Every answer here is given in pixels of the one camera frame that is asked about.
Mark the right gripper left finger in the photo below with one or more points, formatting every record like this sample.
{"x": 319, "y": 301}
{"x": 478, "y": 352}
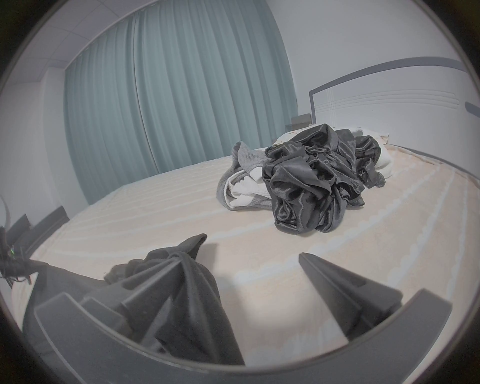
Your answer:
{"x": 146, "y": 300}

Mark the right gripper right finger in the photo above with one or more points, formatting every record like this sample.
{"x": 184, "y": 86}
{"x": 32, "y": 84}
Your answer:
{"x": 337, "y": 296}

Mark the black T-shirt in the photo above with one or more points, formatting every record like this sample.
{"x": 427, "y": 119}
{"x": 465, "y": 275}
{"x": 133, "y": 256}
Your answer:
{"x": 202, "y": 311}

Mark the bed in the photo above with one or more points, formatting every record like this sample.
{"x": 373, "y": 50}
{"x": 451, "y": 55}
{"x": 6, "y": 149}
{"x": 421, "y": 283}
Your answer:
{"x": 337, "y": 262}

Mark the pile of clothes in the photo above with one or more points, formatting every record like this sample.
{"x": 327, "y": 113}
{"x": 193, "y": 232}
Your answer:
{"x": 307, "y": 180}

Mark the white printed pillow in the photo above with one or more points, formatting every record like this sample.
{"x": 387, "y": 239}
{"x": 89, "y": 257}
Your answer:
{"x": 281, "y": 139}

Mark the grey bedside table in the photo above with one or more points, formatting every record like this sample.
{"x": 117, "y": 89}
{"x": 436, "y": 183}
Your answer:
{"x": 302, "y": 120}

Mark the blue-green curtain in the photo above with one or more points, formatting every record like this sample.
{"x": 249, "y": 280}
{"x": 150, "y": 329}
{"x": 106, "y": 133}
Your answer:
{"x": 217, "y": 86}
{"x": 105, "y": 123}

